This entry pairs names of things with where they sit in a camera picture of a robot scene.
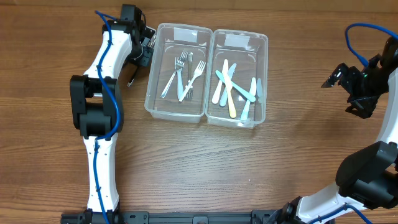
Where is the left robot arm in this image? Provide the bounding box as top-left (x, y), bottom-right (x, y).
top-left (60, 4), bottom-right (156, 223)

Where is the light blue plastic fork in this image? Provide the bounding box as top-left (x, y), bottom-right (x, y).
top-left (175, 57), bottom-right (185, 99)

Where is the yellow plastic knife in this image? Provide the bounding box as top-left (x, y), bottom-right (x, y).
top-left (223, 72), bottom-right (237, 118)

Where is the white plastic knife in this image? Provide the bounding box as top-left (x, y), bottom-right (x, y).
top-left (211, 59), bottom-right (229, 104)

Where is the steel fork crossing diagonally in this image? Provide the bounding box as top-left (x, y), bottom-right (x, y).
top-left (160, 50), bottom-right (188, 98)

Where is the left clear plastic container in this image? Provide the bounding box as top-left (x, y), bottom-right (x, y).
top-left (144, 23), bottom-right (213, 123)

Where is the light blue plastic knife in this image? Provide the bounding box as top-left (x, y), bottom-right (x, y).
top-left (239, 77), bottom-right (257, 121)

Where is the pale grey plastic knife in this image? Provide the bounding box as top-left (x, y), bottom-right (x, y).
top-left (219, 62), bottom-right (238, 108)

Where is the teal plastic knife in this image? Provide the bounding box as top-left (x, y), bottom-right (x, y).
top-left (216, 70), bottom-right (256, 103)

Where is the clear plastic container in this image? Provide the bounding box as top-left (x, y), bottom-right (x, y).
top-left (144, 23), bottom-right (213, 123)
top-left (205, 29), bottom-right (269, 128)

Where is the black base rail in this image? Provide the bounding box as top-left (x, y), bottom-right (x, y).
top-left (60, 210), bottom-right (336, 224)

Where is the right clear plastic container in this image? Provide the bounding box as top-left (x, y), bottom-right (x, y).
top-left (205, 29), bottom-right (269, 128)

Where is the white plastic fork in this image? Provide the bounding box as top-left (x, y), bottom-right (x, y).
top-left (178, 60), bottom-right (206, 102)

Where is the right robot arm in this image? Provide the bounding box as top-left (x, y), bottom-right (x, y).
top-left (267, 36), bottom-right (397, 223)

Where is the left blue cable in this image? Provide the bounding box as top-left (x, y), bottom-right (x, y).
top-left (92, 10), bottom-right (121, 224)

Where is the black handled steel fork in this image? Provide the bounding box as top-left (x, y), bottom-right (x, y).
top-left (127, 66), bottom-right (140, 87)

